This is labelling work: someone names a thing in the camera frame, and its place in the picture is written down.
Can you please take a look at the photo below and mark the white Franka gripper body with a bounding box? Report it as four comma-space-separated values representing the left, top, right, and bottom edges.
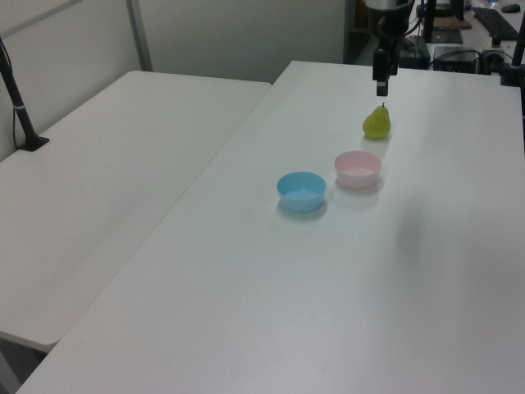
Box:
365, 0, 415, 39

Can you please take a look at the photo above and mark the black camera stand pole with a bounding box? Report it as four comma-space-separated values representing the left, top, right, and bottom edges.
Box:
0, 36, 51, 153

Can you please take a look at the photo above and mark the green ball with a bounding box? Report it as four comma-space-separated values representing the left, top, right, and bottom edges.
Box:
362, 102, 393, 140

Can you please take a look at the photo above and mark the black keyboard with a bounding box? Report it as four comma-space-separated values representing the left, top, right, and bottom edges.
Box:
471, 6, 520, 42

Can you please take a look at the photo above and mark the brown wooden board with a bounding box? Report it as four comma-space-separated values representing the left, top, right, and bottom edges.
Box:
433, 16, 473, 31

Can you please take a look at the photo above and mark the pink plastic bowl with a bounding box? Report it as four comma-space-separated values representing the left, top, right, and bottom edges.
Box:
333, 150, 383, 189

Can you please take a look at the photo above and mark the black clamped pole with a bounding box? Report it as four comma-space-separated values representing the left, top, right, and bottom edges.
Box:
498, 11, 525, 88

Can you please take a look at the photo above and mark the white side table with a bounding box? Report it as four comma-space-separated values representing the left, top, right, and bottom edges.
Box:
0, 70, 274, 354

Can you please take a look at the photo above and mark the black electronics box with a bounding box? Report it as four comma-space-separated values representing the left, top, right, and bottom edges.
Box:
431, 45, 482, 73

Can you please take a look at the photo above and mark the blue plastic bowl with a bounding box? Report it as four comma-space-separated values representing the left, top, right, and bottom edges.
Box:
276, 171, 327, 213

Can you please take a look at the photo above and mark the grey partition post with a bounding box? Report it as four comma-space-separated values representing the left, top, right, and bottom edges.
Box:
126, 0, 154, 73

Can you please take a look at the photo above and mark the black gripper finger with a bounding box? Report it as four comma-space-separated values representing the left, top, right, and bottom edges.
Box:
387, 35, 399, 77
372, 35, 390, 98

